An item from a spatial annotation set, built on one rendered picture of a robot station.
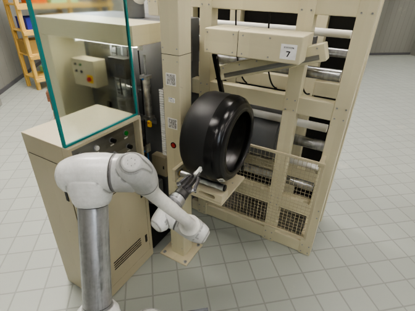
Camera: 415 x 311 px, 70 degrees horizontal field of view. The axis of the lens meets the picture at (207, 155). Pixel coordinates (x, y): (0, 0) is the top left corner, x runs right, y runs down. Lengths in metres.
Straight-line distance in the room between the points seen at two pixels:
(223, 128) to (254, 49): 0.51
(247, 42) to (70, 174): 1.26
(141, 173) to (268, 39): 1.15
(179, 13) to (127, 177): 1.07
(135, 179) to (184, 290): 1.62
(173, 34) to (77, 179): 1.05
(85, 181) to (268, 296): 1.81
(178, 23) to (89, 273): 1.29
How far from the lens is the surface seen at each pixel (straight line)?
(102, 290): 1.17
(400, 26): 13.26
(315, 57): 1.88
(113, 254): 2.24
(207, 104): 1.70
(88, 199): 1.03
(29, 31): 7.23
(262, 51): 1.82
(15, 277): 2.90
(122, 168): 0.94
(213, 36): 1.95
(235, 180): 2.12
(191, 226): 1.37
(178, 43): 1.77
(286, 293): 2.53
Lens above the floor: 2.00
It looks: 30 degrees down
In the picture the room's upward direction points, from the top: 2 degrees clockwise
